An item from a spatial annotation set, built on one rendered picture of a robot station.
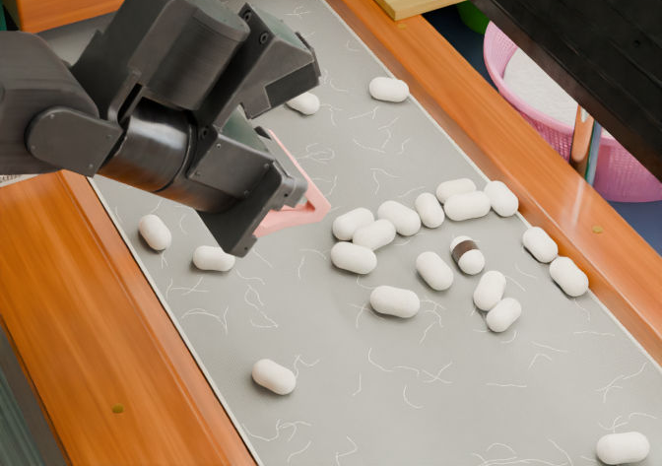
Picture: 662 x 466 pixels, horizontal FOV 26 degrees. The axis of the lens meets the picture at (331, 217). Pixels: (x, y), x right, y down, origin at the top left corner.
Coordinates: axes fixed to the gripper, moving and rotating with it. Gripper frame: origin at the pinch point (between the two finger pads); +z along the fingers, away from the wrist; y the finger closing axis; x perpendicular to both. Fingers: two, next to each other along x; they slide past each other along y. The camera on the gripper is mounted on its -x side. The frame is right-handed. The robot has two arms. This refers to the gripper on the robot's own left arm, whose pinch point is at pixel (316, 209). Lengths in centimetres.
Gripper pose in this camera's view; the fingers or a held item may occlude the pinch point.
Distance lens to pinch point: 101.2
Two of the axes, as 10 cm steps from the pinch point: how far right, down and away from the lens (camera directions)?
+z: 6.7, 2.6, 7.0
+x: -5.8, 7.6, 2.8
